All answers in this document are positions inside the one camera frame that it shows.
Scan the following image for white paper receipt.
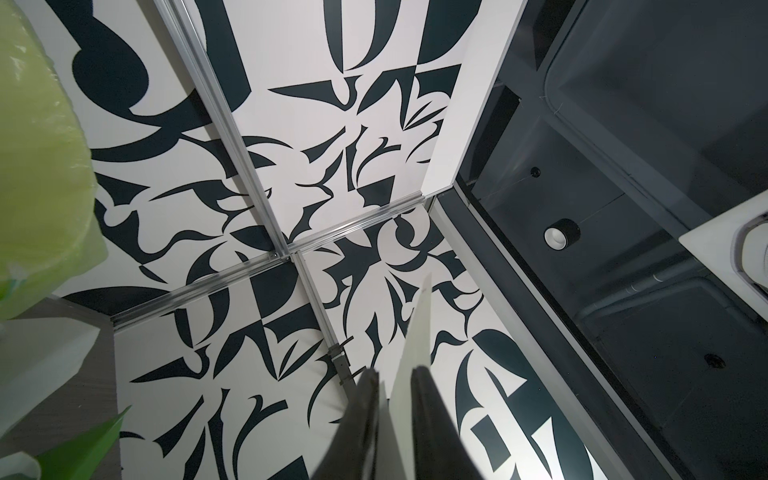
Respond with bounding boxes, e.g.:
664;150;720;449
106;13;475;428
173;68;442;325
374;274;432;479

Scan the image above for white bin with green liner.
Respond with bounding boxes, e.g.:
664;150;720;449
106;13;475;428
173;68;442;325
1;1;108;320

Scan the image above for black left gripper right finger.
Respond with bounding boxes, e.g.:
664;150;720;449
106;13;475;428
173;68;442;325
410;366;482;479

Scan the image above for aluminium frame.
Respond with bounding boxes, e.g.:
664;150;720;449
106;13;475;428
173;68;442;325
111;0;445;397

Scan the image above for ceiling light fixture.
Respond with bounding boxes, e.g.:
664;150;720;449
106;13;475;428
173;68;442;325
679;192;767;318

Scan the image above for green paper bag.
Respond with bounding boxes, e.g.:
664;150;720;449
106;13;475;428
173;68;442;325
1;407;131;479

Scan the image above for white paper bag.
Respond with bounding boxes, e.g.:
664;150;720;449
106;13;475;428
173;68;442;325
1;317;100;434

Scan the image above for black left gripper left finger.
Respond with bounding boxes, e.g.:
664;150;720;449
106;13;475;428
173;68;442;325
311;368;380;480

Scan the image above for wall hook rail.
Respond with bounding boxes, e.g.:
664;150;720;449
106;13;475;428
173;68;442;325
328;337;366;398

